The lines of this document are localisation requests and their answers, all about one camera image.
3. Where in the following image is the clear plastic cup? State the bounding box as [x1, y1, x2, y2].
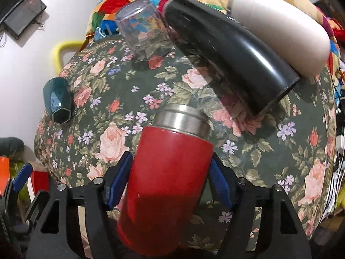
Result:
[115, 0, 173, 61]

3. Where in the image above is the floral dark green bedsheet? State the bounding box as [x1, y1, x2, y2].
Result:
[34, 36, 336, 237]

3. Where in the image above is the black cylindrical flask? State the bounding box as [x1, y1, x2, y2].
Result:
[163, 0, 299, 116]

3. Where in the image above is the dark teal hexagonal cup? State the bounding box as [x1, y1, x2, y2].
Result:
[43, 77, 72, 125]

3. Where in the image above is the yellow curved tube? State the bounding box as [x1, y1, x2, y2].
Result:
[51, 40, 84, 75]

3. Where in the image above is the red steel thermos cup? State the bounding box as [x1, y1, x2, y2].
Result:
[117, 104, 213, 257]

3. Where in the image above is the red paper bag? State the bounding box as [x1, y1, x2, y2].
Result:
[27, 170, 49, 202]

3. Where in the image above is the white cylindrical flask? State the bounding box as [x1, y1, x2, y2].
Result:
[228, 0, 333, 77]

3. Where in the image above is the small black wall monitor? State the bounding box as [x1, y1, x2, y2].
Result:
[3, 0, 46, 40]

